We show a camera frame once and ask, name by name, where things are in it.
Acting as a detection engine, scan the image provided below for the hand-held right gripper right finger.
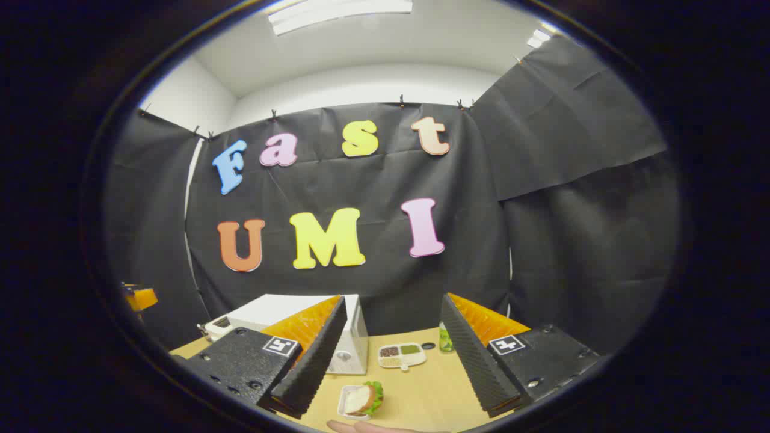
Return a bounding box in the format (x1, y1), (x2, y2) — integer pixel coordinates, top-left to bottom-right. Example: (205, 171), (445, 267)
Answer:
(440, 293), (602, 419)

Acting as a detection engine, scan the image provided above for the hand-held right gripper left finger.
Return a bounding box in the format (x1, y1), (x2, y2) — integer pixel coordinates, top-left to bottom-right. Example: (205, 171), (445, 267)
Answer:
(174, 295), (348, 420)

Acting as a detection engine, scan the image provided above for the bread and lettuce sandwich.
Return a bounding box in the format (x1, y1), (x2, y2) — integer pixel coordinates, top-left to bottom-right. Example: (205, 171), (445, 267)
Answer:
(343, 381), (384, 417)

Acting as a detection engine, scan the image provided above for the white microwave oven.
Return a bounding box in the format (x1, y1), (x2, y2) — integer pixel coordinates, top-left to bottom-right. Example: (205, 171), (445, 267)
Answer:
(227, 293), (369, 376)

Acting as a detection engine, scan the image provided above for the white rectangular tray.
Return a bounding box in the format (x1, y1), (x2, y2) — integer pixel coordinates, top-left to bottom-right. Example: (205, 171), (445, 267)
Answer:
(337, 385), (377, 422)

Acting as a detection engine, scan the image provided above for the white divided seasoning dish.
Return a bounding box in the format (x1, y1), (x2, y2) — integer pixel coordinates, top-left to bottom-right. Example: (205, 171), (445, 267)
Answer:
(377, 342), (428, 371)

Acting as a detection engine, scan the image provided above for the black backdrop cloth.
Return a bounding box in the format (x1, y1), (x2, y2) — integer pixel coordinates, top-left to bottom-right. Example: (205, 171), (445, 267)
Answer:
(105, 36), (680, 355)

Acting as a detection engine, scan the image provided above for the row of small cloth clips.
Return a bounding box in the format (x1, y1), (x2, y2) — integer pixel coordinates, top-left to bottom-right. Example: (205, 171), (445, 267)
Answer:
(137, 54), (525, 140)

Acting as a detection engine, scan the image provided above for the long ceiling light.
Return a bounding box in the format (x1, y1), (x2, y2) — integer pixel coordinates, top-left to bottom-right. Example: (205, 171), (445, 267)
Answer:
(268, 0), (413, 35)

